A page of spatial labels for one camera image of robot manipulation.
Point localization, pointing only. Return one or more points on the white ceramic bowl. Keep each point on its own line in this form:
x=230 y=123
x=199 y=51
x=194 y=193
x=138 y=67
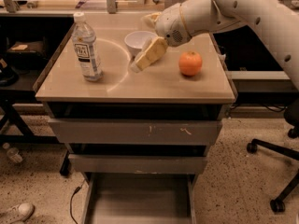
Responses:
x=136 y=40

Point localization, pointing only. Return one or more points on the white sneaker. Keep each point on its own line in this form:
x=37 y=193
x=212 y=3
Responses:
x=17 y=214

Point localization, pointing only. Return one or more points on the grey drawer cabinet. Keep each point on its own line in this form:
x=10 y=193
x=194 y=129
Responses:
x=160 y=92

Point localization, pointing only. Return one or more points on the orange fruit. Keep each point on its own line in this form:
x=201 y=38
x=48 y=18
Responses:
x=190 y=63

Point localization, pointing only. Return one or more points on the top grey drawer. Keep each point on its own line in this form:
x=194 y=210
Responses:
x=135 y=132

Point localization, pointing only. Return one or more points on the small bottle on floor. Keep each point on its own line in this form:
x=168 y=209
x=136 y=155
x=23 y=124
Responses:
x=12 y=153

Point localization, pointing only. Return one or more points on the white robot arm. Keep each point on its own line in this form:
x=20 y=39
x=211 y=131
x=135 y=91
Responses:
x=276 y=25

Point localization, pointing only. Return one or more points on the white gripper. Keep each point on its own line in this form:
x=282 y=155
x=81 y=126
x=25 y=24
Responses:
x=170 y=24

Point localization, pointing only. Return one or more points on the clear plastic water bottle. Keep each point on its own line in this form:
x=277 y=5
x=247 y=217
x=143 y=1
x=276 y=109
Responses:
x=85 y=46

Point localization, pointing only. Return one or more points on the open bottom grey drawer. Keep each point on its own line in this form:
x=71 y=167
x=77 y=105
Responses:
x=139 y=199

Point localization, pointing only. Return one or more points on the black side table frame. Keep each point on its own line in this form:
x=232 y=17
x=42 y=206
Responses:
x=17 y=100

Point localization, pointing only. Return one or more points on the middle grey drawer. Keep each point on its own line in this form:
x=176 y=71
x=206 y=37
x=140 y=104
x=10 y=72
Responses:
x=138 y=164

